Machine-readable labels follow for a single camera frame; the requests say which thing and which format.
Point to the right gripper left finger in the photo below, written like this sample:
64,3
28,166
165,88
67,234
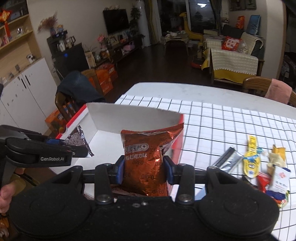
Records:
118,170

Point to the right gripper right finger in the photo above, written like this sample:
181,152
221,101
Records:
169,170

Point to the red Oreo snack bag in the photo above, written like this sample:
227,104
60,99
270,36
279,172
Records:
144,168

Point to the dark brown snack packet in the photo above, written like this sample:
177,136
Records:
76,141

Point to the silver foil snack bar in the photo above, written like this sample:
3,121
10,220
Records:
229,160

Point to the yellow minion jelly pouch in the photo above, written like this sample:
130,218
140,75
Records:
251,159

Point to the red lion snack bag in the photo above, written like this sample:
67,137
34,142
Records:
263,181

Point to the beige snack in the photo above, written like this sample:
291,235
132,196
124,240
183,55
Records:
276,157

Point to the left hand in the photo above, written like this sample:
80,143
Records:
7,192

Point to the white cabinet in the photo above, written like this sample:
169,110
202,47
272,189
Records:
29,98

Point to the red white cardboard box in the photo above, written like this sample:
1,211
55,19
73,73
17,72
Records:
102,123

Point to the white grid tablecloth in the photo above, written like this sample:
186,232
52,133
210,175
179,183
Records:
210,129

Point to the wooden chair with jacket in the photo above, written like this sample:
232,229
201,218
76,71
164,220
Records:
66,105

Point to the dark blue jacket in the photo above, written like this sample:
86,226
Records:
77,86

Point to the orange gift boxes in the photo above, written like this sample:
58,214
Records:
103,77

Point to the wooden shelf unit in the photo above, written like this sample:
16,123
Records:
19,47

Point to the dark sideboard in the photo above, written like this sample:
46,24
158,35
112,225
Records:
67,56

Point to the white blue snack packet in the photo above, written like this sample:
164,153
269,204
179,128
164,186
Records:
279,186

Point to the sofa with cream cover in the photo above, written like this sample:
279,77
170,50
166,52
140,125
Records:
234,66

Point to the wooden chair with towel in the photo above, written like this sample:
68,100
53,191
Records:
258,86

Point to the pink towel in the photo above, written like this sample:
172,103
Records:
279,91

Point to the red cushion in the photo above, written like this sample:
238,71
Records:
230,44

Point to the black television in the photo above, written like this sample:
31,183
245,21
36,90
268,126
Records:
116,20

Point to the blue cushion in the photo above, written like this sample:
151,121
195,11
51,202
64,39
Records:
253,26

